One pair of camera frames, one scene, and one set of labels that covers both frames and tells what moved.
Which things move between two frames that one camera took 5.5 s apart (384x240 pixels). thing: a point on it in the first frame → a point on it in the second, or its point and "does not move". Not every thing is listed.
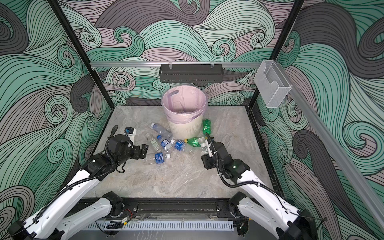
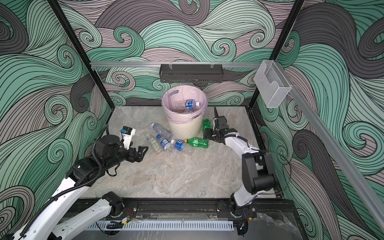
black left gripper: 137,155 does not move
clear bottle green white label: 153,142 does not move
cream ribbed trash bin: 191,130 does not move
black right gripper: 206,160 → 210,135
